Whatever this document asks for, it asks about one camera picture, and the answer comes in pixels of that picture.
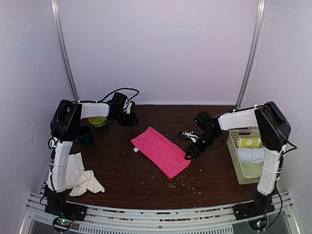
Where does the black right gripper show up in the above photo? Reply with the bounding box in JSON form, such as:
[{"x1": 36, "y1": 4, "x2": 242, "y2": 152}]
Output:
[{"x1": 185, "y1": 130, "x2": 221, "y2": 161}]

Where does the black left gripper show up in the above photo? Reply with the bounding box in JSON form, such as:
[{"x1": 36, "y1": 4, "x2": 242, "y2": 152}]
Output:
[{"x1": 112, "y1": 110, "x2": 137, "y2": 126}]

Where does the pink towel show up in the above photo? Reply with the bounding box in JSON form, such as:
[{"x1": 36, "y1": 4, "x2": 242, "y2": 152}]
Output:
[{"x1": 131, "y1": 127, "x2": 191, "y2": 179}]

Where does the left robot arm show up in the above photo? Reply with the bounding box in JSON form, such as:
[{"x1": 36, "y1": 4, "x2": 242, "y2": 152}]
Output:
[{"x1": 45, "y1": 89, "x2": 139, "y2": 216}]

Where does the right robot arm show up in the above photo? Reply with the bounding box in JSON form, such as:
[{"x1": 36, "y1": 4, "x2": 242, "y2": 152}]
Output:
[{"x1": 184, "y1": 101, "x2": 291, "y2": 215}]

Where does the green bowl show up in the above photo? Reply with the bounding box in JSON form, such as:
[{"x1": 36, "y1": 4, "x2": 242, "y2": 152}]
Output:
[{"x1": 89, "y1": 117, "x2": 107, "y2": 128}]

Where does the dark blue mug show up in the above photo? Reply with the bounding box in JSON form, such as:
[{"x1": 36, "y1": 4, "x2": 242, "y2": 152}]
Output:
[{"x1": 78, "y1": 125, "x2": 94, "y2": 146}]

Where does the yellow rolled towel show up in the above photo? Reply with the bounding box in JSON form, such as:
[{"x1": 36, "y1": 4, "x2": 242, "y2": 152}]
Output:
[{"x1": 236, "y1": 137, "x2": 261, "y2": 149}]

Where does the beige plastic basket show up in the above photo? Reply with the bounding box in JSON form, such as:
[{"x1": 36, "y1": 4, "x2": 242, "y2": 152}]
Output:
[{"x1": 227, "y1": 130, "x2": 264, "y2": 185}]

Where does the light blue rolled towel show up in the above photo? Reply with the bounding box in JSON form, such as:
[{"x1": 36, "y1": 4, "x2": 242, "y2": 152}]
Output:
[{"x1": 237, "y1": 148, "x2": 265, "y2": 164}]

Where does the white crumpled towel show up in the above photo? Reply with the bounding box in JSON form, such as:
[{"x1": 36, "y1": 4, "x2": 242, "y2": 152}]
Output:
[{"x1": 65, "y1": 153, "x2": 105, "y2": 197}]

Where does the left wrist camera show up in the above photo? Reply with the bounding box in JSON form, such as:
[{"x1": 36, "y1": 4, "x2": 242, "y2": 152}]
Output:
[{"x1": 123, "y1": 100, "x2": 135, "y2": 114}]

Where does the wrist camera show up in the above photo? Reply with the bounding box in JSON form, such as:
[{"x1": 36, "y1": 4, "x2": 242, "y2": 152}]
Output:
[
  {"x1": 178, "y1": 131, "x2": 199, "y2": 143},
  {"x1": 123, "y1": 100, "x2": 135, "y2": 114}
]

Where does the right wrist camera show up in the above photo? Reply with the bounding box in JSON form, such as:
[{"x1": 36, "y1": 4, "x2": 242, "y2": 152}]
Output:
[{"x1": 178, "y1": 131, "x2": 199, "y2": 143}]

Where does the left black cable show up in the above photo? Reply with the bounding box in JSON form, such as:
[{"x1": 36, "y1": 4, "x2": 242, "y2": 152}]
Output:
[{"x1": 97, "y1": 88, "x2": 140, "y2": 103}]

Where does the black cable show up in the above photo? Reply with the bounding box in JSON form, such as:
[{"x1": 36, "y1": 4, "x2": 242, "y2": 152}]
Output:
[
  {"x1": 273, "y1": 131, "x2": 299, "y2": 220},
  {"x1": 97, "y1": 88, "x2": 140, "y2": 103}
]

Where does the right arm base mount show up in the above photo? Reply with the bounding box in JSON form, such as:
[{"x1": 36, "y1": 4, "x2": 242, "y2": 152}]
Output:
[{"x1": 233, "y1": 201, "x2": 275, "y2": 232}]

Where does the right black cable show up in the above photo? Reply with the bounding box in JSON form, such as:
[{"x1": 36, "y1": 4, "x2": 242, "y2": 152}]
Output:
[{"x1": 273, "y1": 131, "x2": 299, "y2": 220}]

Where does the aluminium front rail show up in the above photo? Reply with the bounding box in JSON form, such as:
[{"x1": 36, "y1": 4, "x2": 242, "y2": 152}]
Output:
[{"x1": 19, "y1": 191, "x2": 300, "y2": 234}]

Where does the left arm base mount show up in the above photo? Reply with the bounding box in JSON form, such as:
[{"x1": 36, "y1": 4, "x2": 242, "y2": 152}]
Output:
[{"x1": 44, "y1": 202, "x2": 87, "y2": 233}]

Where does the right aluminium frame post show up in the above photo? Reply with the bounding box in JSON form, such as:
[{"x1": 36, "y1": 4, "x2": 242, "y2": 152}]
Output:
[{"x1": 236, "y1": 0, "x2": 266, "y2": 108}]

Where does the aluminium frame post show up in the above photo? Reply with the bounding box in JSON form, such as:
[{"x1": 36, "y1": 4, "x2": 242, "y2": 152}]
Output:
[
  {"x1": 51, "y1": 0, "x2": 79, "y2": 101},
  {"x1": 236, "y1": 0, "x2": 266, "y2": 108}
]

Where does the left aluminium frame post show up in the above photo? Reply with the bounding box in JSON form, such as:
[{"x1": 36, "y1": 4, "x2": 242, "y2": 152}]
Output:
[{"x1": 51, "y1": 0, "x2": 79, "y2": 101}]

